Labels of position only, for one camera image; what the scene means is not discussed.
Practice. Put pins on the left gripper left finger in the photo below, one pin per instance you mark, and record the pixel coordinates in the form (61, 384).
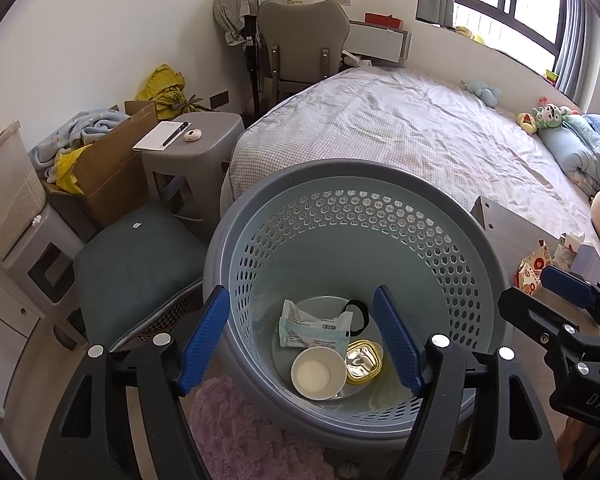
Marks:
(198, 344)

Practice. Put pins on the grey white nightstand drawer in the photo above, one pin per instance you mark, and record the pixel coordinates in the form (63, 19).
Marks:
(379, 43)

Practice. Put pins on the yellow red plush toy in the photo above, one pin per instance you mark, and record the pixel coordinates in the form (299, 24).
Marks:
(526, 122)

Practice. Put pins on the red box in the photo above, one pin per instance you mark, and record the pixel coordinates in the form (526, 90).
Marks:
(382, 20)

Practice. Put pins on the light blue blanket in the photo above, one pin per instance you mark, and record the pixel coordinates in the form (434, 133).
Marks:
(83, 129)

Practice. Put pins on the yellow cloth bag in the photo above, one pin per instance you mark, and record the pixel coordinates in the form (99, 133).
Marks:
(165, 87)

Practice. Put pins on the green plush toy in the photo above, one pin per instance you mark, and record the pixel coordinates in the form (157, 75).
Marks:
(549, 115)

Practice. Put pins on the grey chair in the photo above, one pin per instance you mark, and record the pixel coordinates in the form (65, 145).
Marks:
(294, 46)

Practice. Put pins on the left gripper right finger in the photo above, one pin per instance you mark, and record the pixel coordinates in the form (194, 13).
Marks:
(404, 350)

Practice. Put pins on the dark green seat cushion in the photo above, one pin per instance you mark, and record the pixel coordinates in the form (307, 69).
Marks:
(138, 277)

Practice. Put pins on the black round band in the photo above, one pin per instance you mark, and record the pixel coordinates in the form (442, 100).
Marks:
(360, 316)

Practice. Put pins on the blue grey trash basket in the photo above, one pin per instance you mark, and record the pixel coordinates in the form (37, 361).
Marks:
(325, 235)

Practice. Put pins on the paper cup red pattern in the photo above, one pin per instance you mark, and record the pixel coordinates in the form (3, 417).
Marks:
(318, 373)

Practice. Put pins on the grey garment on chair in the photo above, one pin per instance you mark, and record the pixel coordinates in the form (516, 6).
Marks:
(231, 15)

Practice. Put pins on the purple fluffy rug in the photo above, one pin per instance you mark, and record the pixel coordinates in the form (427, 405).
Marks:
(236, 441)

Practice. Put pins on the window with dark frame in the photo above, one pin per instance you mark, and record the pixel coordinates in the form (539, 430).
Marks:
(529, 31)

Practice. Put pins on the cardboard box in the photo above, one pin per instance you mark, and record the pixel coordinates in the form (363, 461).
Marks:
(110, 175)

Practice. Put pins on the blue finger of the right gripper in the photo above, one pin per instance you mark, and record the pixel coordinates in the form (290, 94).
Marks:
(567, 286)

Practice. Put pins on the white notepad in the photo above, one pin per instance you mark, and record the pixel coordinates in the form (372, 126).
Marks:
(153, 140)

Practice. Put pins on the right grey curtain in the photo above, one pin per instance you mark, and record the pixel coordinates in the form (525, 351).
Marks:
(578, 62)

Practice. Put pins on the light blue wipes packet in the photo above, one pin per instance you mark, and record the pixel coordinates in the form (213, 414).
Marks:
(298, 329)

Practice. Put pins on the small pink round object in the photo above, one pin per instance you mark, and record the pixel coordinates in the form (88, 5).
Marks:
(192, 135)

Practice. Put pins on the small blue plush toy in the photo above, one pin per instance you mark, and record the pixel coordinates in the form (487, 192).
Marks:
(488, 95)

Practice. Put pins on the rolled blue quilt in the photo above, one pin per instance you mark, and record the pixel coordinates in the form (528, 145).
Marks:
(576, 148)

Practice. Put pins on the red white snack wrapper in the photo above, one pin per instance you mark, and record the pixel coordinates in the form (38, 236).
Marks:
(528, 275)

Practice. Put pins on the purple toothpaste box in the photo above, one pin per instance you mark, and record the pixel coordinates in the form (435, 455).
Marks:
(586, 264)

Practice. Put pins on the yellow plastic lid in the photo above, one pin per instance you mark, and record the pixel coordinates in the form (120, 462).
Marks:
(363, 361)

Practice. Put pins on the black pen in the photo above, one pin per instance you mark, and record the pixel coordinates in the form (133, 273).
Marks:
(175, 134)

